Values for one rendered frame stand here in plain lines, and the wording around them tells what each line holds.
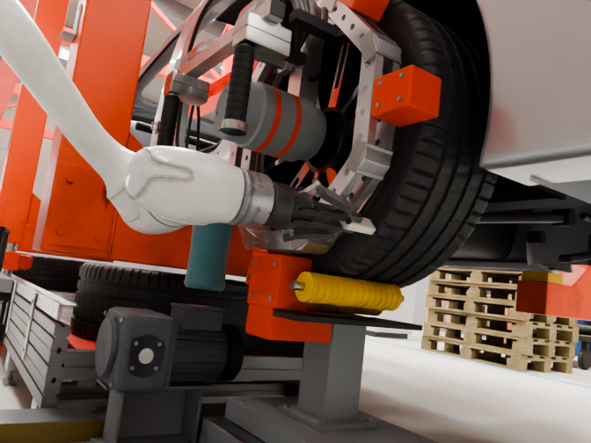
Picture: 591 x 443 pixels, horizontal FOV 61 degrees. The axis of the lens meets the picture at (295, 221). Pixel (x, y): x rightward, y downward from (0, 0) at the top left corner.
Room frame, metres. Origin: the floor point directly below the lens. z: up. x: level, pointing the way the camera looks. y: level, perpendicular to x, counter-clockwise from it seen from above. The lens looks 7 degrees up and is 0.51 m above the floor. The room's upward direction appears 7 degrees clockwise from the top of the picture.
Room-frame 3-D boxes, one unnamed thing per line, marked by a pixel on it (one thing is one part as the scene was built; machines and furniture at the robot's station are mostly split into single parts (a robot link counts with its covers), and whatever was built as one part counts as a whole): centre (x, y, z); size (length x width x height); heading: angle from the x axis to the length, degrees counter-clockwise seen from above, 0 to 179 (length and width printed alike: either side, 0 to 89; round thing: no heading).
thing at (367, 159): (1.08, 0.02, 0.85); 0.54 x 0.07 x 0.54; 34
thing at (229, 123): (0.81, 0.12, 0.83); 0.04 x 0.04 x 0.16
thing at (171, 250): (1.51, 0.29, 0.69); 0.52 x 0.17 x 0.35; 124
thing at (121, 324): (1.32, 0.23, 0.26); 0.42 x 0.18 x 0.35; 124
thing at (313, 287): (1.04, -0.13, 0.51); 0.29 x 0.06 x 0.06; 124
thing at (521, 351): (5.35, -2.23, 0.46); 1.28 x 0.88 x 0.91; 31
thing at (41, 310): (2.39, 1.24, 0.28); 2.47 x 0.09 x 0.22; 34
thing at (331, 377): (1.18, -0.12, 0.32); 0.40 x 0.30 x 0.28; 34
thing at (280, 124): (1.04, 0.08, 0.85); 0.21 x 0.14 x 0.14; 124
